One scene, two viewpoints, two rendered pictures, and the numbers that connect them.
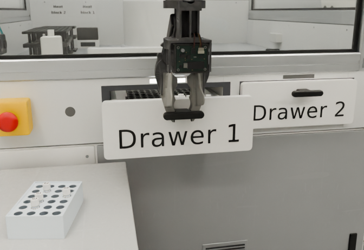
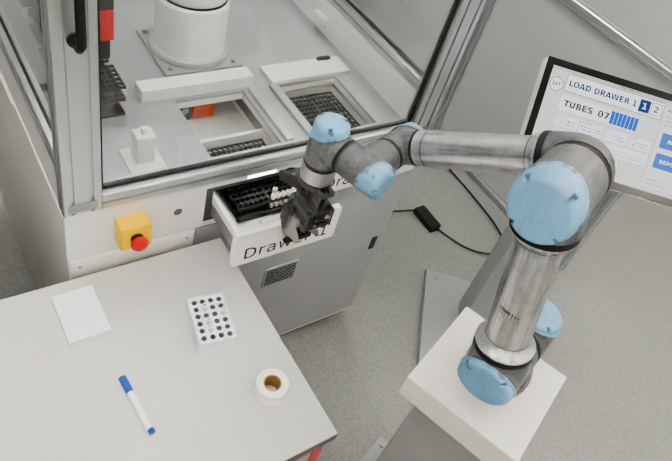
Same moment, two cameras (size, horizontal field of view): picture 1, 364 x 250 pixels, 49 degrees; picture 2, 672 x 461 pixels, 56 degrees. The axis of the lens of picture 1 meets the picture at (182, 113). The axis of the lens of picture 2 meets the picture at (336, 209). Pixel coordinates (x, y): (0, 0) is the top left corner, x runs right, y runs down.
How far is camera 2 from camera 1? 1.07 m
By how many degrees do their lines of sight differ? 42
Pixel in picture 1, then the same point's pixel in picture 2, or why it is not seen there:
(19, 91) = (136, 207)
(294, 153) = (347, 199)
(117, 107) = (248, 237)
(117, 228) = (263, 328)
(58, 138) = (165, 231)
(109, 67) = (216, 174)
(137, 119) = (260, 239)
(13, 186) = (150, 290)
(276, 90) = not seen: hidden behind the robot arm
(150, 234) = not seen: hidden behind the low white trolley
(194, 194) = not seen: hidden behind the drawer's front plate
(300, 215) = (341, 235)
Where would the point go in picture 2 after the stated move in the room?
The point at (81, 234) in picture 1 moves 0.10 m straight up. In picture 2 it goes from (243, 338) to (249, 313)
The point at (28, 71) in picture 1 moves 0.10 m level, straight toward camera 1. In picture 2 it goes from (145, 191) to (170, 220)
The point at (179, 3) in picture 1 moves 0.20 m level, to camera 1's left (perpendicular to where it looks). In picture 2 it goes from (320, 196) to (226, 206)
